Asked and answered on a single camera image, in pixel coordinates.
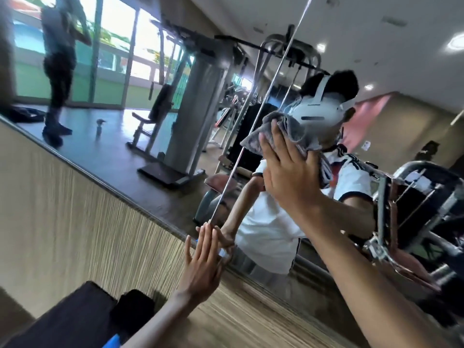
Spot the person's right hand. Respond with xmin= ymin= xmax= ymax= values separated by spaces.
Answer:
xmin=259 ymin=119 xmax=327 ymax=222

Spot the person's left hand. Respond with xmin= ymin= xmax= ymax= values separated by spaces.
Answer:
xmin=175 ymin=222 xmax=236 ymax=305

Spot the grey cleaning cloth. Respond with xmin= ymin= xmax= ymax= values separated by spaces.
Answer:
xmin=240 ymin=110 xmax=334 ymax=189

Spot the person's right forearm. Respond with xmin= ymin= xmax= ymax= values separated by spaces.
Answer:
xmin=299 ymin=199 xmax=454 ymax=348

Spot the person's left forearm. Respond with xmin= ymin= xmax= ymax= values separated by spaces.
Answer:
xmin=121 ymin=290 xmax=194 ymax=348

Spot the black padded seat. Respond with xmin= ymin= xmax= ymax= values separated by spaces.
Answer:
xmin=0 ymin=281 xmax=157 ymax=348

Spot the black bag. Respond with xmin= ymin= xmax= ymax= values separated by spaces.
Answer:
xmin=7 ymin=106 xmax=47 ymax=123

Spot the wall mirror panel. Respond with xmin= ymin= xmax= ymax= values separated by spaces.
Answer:
xmin=208 ymin=0 xmax=464 ymax=348
xmin=0 ymin=0 xmax=314 ymax=229

